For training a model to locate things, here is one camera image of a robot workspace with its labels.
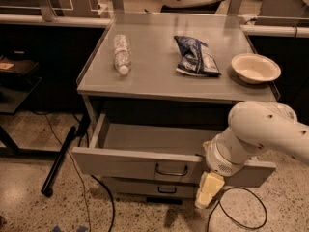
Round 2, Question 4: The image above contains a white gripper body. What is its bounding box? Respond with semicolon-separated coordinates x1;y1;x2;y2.
203;128;251;177

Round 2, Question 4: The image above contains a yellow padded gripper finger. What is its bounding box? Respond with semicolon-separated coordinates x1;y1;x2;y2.
195;172;225;209

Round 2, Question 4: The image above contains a grey top drawer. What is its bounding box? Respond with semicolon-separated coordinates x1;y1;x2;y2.
70;113;278;189

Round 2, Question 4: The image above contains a grey drawer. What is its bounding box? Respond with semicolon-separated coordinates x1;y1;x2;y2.
103;177;198;199
70;113;278;189

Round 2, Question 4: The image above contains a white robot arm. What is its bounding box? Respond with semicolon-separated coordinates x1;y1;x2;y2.
195;101;309;209

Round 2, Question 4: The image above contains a grey bottom drawer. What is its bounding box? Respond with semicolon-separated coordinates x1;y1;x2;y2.
103;177;198;199

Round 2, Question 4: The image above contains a grey drawer cabinet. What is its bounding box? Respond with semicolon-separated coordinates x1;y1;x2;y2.
76;11;281;205

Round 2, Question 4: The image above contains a white bowl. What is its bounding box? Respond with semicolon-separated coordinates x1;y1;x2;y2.
231;53;281;84

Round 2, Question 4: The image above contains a blue chip bag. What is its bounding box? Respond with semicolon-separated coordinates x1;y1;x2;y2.
174;36;221;77

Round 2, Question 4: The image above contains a clear plastic water bottle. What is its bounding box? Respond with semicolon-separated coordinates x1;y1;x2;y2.
113;34;132;75

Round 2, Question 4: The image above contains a black office chair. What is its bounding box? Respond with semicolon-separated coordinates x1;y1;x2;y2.
160;0;226;15

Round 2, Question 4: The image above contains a black table leg bar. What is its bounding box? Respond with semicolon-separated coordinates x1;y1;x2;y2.
41;126;76;198

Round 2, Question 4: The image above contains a dark side table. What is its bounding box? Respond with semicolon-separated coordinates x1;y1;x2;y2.
0;50;42;157

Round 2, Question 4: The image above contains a white railing bar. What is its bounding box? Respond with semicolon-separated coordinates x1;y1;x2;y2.
0;14;111;28

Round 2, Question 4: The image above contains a black looped floor cable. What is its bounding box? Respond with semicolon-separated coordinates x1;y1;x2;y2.
206;186;268;232

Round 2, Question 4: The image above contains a black cable on floor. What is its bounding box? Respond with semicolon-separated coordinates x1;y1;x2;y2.
75;126;116;232

